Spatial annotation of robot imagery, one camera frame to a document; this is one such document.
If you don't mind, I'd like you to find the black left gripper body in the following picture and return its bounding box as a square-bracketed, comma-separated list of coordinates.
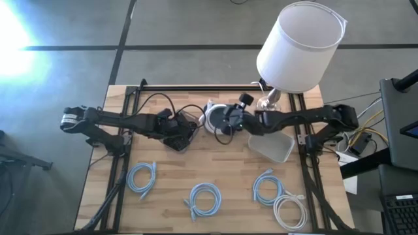
[155, 109, 184, 140]

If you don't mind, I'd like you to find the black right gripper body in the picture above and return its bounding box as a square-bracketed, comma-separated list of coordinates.
[229, 104, 259, 137]

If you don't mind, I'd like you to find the light blue cable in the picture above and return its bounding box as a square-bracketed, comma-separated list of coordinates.
[125, 161, 157, 201]
[182, 181, 223, 223]
[252, 167, 285, 207]

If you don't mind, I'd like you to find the clear plastic bin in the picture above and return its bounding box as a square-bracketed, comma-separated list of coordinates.
[162, 110, 201, 153]

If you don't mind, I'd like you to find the dark grey plastic bin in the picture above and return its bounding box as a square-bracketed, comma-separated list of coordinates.
[202, 101, 231, 135]

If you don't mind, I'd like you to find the light grey plastic bin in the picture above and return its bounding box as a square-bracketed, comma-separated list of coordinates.
[247, 129, 295, 163]

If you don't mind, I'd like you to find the black power adapter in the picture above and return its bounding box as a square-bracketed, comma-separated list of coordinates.
[348, 131, 372, 155]

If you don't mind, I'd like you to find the white paper sheet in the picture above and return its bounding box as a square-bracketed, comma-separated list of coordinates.
[336, 151, 359, 196]

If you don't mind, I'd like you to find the black desk leg bar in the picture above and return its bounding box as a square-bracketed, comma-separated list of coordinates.
[339, 147, 393, 180]

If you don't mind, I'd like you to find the black floor stand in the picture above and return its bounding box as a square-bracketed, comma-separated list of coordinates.
[0, 129, 54, 172]

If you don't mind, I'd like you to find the dark grey equipment case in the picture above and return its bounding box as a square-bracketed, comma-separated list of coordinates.
[379, 77, 418, 171]

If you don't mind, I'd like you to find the black round pole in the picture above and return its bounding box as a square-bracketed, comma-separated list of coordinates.
[393, 69, 418, 93]

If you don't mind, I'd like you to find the tablet with blue screen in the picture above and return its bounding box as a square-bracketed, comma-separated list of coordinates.
[400, 119, 418, 140]

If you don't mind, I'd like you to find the black keyboard laptop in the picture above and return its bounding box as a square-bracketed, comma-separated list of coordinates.
[378, 164, 418, 235]

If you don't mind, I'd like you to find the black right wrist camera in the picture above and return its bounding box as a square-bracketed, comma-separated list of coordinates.
[238, 93, 255, 106]

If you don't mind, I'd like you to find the black aluminium rig frame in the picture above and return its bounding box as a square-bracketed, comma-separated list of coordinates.
[74, 78, 357, 235]

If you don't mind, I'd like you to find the yellow cable bundle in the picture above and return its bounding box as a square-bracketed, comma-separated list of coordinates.
[347, 109, 389, 148]

